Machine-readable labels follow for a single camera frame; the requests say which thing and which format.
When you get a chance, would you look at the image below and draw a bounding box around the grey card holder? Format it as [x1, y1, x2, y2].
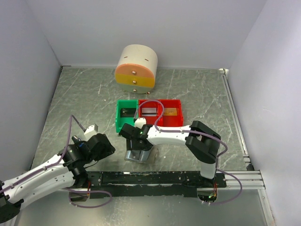
[124, 148, 158, 164]

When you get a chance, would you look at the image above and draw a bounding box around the green plastic bin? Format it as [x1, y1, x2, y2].
[115, 99, 138, 133]

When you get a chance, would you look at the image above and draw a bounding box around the red double plastic bin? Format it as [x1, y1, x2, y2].
[138, 99, 184, 127]

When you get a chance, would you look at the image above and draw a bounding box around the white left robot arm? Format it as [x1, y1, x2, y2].
[0, 133, 115, 223]

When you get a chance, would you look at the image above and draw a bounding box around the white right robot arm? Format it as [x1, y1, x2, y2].
[119, 121, 221, 187]

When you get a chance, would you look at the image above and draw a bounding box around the black card in green bin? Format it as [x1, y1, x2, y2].
[120, 108, 136, 118]

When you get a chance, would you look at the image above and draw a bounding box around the white card with black stripe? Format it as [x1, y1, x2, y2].
[141, 107, 157, 117]

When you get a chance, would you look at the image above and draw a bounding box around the orange gold card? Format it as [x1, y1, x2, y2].
[163, 108, 178, 116]

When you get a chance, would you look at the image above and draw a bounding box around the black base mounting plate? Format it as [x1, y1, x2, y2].
[84, 171, 227, 198]

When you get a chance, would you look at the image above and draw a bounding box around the round three-drawer cabinet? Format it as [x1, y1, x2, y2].
[115, 44, 158, 94]

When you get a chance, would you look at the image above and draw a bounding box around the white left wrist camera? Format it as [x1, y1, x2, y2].
[84, 123, 98, 141]

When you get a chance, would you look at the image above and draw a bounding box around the aluminium rail frame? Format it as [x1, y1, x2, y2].
[18, 68, 266, 191]

